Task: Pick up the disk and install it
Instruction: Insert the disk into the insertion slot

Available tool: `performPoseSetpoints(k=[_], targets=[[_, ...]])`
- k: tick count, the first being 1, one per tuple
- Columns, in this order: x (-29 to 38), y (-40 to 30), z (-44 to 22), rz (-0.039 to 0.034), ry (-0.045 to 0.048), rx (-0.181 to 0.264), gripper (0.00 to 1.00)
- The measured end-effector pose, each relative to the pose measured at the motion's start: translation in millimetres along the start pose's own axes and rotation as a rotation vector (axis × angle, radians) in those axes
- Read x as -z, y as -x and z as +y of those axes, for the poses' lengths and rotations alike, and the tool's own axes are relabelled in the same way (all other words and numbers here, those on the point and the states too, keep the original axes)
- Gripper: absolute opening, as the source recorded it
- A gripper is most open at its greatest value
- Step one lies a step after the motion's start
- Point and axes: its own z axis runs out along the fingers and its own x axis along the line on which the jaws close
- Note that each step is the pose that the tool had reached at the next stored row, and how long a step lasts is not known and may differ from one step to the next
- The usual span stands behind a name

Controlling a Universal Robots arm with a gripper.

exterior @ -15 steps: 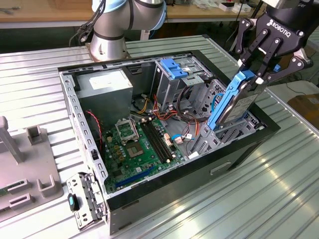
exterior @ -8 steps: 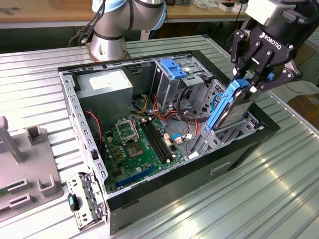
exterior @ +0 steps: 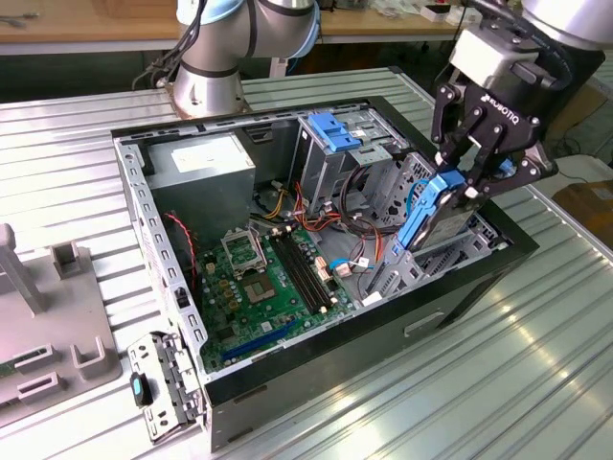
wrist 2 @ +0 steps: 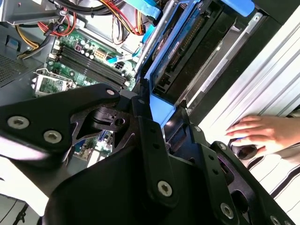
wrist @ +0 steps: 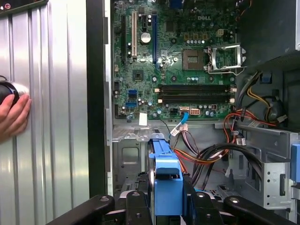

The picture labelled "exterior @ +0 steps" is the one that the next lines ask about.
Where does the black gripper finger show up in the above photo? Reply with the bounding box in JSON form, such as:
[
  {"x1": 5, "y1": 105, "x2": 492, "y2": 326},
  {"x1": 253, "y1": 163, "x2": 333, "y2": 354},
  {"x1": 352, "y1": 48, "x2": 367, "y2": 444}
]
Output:
[
  {"x1": 464, "y1": 123, "x2": 559, "y2": 208},
  {"x1": 429, "y1": 83, "x2": 485, "y2": 169}
]

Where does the blue disk data wire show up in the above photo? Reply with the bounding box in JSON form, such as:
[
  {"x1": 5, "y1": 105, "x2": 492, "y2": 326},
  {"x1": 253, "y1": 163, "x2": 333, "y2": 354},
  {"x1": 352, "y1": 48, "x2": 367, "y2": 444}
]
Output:
[{"x1": 405, "y1": 178, "x2": 431, "y2": 226}]

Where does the hard disk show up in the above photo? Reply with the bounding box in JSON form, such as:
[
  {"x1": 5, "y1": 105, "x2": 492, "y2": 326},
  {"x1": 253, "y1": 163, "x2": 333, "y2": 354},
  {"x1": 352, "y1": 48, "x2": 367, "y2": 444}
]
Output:
[{"x1": 395, "y1": 170, "x2": 488, "y2": 254}]

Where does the metal disk bay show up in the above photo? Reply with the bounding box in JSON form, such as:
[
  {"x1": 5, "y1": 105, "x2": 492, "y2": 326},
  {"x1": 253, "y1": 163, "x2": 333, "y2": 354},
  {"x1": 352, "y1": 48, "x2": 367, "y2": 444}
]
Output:
[{"x1": 367, "y1": 214, "x2": 510, "y2": 308}]

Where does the brown cardboard box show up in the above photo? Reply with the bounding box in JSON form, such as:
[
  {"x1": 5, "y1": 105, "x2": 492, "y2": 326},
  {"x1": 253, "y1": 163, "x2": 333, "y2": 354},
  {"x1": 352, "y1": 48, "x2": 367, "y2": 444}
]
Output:
[{"x1": 550, "y1": 176, "x2": 613, "y2": 231}]

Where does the small white box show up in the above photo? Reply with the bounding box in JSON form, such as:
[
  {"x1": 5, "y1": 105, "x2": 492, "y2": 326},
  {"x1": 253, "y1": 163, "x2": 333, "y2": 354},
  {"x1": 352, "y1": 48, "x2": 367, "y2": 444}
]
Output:
[
  {"x1": 420, "y1": 2, "x2": 452, "y2": 23},
  {"x1": 444, "y1": 7, "x2": 480, "y2": 26}
]

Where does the blue plastic drive latch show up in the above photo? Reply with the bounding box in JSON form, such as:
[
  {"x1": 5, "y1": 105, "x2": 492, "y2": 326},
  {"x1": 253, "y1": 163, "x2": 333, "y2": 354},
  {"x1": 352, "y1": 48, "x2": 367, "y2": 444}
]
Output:
[{"x1": 308, "y1": 110, "x2": 359, "y2": 152}]

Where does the wooden desk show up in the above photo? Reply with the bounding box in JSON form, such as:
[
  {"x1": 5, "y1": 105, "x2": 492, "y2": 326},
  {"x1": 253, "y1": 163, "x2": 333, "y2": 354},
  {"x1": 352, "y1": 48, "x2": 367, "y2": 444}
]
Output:
[
  {"x1": 318, "y1": 0, "x2": 464, "y2": 49},
  {"x1": 0, "y1": 0, "x2": 182, "y2": 57}
]

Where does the grey metal drive cage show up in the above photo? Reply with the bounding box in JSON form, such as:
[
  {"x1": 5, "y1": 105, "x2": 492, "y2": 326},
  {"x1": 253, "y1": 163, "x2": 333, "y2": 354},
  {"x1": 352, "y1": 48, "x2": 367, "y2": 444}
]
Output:
[{"x1": 290, "y1": 105, "x2": 409, "y2": 218}]

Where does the black RAM slot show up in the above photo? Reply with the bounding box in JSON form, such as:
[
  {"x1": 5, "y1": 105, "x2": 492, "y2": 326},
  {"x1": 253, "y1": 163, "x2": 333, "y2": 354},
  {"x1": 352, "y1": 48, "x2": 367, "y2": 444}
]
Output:
[
  {"x1": 282, "y1": 231, "x2": 332, "y2": 311},
  {"x1": 288, "y1": 229, "x2": 339, "y2": 308},
  {"x1": 267, "y1": 233, "x2": 321, "y2": 316},
  {"x1": 275, "y1": 232, "x2": 327, "y2": 313}
]

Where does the CPU socket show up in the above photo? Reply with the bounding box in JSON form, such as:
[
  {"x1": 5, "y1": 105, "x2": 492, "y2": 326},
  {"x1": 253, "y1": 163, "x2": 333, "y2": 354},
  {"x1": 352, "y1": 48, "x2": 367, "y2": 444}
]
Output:
[{"x1": 240, "y1": 270, "x2": 280, "y2": 304}]

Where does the green motherboard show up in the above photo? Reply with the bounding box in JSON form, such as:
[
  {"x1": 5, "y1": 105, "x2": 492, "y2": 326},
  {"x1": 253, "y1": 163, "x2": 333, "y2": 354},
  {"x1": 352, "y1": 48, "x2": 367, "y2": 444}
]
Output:
[{"x1": 194, "y1": 227, "x2": 366, "y2": 374}]

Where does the grey power supply unit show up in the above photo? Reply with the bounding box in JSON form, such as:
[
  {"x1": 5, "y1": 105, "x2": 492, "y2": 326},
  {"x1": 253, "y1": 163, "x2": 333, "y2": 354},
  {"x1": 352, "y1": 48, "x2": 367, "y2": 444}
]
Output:
[{"x1": 143, "y1": 131, "x2": 258, "y2": 250}]

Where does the black open PC case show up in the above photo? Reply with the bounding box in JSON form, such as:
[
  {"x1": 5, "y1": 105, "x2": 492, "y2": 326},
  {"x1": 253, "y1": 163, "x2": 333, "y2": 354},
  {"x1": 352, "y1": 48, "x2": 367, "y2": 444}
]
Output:
[{"x1": 109, "y1": 95, "x2": 540, "y2": 454}]

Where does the blue expansion slot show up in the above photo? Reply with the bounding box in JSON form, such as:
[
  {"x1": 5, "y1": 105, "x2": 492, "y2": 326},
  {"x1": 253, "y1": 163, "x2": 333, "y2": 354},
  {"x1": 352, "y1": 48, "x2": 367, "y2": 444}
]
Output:
[{"x1": 220, "y1": 319, "x2": 296, "y2": 363}]

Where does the hinged metal slot retainer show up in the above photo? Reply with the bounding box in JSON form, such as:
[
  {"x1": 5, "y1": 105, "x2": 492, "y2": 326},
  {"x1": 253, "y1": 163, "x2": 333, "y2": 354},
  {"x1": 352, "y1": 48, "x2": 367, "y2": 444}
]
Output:
[{"x1": 127, "y1": 330, "x2": 208, "y2": 445}]

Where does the black latch with blue button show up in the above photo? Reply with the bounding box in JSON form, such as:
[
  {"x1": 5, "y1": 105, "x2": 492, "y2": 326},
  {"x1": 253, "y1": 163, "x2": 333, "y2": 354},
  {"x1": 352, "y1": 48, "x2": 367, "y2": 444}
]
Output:
[{"x1": 129, "y1": 372, "x2": 155, "y2": 408}]

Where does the grey parts rack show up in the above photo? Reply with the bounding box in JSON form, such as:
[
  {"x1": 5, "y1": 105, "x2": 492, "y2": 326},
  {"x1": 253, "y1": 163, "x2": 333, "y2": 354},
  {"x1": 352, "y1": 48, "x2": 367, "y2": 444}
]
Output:
[{"x1": 0, "y1": 222, "x2": 124, "y2": 427}]

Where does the large white wrist camera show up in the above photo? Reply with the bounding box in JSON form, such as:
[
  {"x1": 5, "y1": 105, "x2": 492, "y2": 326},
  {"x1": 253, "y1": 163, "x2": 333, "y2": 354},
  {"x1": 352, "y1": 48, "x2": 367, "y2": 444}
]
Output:
[{"x1": 448, "y1": 26, "x2": 540, "y2": 93}]

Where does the dark wire bundle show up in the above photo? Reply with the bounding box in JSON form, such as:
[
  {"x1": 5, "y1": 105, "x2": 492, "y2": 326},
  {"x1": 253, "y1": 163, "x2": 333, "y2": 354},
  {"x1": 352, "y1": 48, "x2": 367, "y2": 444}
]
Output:
[{"x1": 340, "y1": 161, "x2": 398, "y2": 241}]

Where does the orange red yellow wire bundle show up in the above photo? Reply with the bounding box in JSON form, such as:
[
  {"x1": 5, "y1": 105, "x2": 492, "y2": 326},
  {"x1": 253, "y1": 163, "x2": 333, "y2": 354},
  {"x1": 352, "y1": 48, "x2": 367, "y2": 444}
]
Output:
[{"x1": 258, "y1": 179, "x2": 389, "y2": 263}]

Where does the short blue wire white plug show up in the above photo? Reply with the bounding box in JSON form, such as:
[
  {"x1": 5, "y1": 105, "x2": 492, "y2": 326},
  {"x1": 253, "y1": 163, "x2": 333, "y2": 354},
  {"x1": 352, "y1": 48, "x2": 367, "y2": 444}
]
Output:
[{"x1": 329, "y1": 257, "x2": 374, "y2": 279}]

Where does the metal socket cover frame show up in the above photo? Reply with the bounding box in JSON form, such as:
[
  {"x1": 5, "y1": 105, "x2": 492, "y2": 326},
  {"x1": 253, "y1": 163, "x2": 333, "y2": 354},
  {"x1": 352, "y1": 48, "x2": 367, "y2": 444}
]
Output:
[{"x1": 219, "y1": 228, "x2": 267, "y2": 275}]

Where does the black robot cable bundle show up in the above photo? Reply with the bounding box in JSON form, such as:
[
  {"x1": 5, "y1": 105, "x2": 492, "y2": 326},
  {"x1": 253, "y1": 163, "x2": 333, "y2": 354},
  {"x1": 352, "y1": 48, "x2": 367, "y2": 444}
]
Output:
[{"x1": 131, "y1": 0, "x2": 213, "y2": 93}]

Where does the brown square base plate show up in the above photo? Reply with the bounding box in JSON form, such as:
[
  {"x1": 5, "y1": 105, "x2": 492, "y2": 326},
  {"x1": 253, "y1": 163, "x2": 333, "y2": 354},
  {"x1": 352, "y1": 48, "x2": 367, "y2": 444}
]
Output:
[{"x1": 162, "y1": 80, "x2": 255, "y2": 121}]

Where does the red and black twisted wire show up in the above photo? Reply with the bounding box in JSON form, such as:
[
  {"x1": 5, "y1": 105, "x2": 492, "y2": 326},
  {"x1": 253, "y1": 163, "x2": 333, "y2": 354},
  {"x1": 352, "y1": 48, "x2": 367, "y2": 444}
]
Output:
[{"x1": 164, "y1": 212, "x2": 198, "y2": 291}]

